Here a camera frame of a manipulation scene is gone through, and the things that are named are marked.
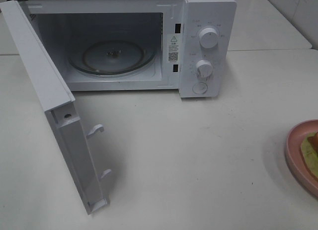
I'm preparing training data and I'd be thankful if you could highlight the glass microwave turntable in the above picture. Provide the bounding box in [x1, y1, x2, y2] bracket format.
[69, 40, 157, 76]

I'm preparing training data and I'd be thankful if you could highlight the white microwave knob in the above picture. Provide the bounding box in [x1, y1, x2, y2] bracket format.
[196, 60, 213, 78]
[199, 26, 219, 49]

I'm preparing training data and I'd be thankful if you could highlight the round door release button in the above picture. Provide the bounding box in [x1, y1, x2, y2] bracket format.
[192, 82, 208, 94]

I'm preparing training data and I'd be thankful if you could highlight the white bread sandwich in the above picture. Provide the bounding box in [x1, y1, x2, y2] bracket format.
[301, 132, 318, 180]

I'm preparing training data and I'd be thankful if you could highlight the pink round plate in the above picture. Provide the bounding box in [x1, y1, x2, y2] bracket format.
[284, 119, 318, 199]

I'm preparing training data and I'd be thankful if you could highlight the white microwave oven body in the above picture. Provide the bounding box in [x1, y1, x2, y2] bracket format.
[6, 0, 237, 98]

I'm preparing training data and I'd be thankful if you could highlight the white warning label sticker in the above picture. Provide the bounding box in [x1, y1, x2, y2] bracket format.
[166, 33, 182, 64]

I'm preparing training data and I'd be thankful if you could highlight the white microwave door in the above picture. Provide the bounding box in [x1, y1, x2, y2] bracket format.
[0, 0, 111, 214]

